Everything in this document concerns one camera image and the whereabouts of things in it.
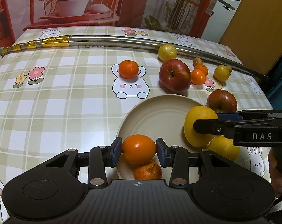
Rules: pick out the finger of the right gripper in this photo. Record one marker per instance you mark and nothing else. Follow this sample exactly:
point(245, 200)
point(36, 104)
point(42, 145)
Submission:
point(229, 116)

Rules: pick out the large red apple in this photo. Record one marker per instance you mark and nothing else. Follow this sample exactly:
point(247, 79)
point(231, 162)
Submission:
point(175, 76)

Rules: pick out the small brown longan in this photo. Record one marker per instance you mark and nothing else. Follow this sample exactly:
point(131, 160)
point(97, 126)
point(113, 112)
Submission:
point(197, 61)

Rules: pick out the small yellow round fruit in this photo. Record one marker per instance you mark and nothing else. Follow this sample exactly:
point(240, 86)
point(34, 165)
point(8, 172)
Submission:
point(221, 73)

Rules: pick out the red room scene backdrop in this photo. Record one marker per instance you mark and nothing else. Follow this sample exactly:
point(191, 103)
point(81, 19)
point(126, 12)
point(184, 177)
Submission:
point(187, 17)

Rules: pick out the yellow-green round fruit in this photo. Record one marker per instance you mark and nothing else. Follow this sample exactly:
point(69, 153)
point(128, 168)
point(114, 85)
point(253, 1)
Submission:
point(167, 52)

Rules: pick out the orange mandarin on bunny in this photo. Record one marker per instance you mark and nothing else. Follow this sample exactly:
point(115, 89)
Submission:
point(128, 69)

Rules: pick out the telescopic metal fruit picker pole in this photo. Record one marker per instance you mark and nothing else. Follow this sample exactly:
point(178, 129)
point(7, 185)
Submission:
point(115, 41)

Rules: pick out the small brown fruit behind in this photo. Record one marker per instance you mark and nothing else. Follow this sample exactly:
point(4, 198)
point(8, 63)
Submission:
point(229, 68)

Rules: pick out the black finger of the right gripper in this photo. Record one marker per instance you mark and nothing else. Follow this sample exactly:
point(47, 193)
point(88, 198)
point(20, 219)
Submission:
point(214, 127)

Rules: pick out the dark red apple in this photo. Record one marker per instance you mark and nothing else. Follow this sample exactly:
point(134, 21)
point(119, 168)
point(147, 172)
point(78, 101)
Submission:
point(222, 101)

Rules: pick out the small orange kumquat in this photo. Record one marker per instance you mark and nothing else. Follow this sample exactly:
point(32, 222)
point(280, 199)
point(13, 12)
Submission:
point(198, 77)
point(202, 68)

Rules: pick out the brown wooden board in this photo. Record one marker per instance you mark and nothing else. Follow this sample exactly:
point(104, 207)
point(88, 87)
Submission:
point(255, 34)

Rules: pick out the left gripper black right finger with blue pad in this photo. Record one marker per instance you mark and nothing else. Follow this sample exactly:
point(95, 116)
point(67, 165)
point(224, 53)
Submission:
point(179, 159)

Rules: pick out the large yellow lemon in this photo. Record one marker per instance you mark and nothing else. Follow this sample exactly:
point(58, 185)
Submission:
point(224, 147)

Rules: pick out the plaid bunny tablecloth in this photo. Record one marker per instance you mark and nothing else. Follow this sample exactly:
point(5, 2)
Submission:
point(60, 98)

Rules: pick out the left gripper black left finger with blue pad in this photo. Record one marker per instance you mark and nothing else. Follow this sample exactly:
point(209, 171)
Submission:
point(97, 159)

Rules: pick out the small orange kumquat back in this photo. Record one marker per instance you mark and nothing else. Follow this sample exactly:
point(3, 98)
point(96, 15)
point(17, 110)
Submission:
point(202, 68)

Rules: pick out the person's hand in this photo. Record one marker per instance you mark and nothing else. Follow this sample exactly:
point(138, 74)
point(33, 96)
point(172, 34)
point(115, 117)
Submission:
point(275, 174)

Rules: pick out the orange mandarin with stem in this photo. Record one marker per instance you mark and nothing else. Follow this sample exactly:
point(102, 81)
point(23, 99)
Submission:
point(148, 171)

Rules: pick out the beige round plate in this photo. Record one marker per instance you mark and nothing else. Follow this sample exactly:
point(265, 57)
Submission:
point(163, 117)

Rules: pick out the small orange kumquat front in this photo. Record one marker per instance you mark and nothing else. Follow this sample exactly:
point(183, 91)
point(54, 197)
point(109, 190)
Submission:
point(198, 77)

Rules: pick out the smooth orange mandarin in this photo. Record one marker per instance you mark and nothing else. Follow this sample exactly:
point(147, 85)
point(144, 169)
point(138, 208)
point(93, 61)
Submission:
point(138, 149)

